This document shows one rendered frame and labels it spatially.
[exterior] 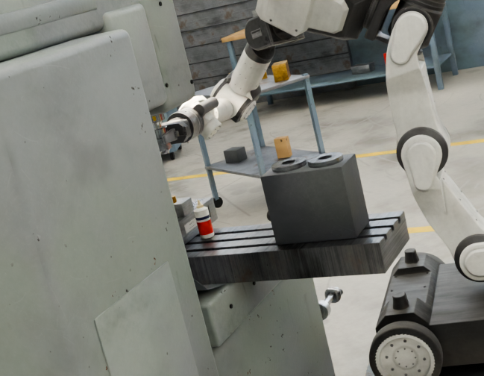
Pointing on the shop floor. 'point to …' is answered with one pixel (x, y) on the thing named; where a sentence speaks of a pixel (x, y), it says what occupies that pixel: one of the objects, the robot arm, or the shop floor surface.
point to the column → (86, 223)
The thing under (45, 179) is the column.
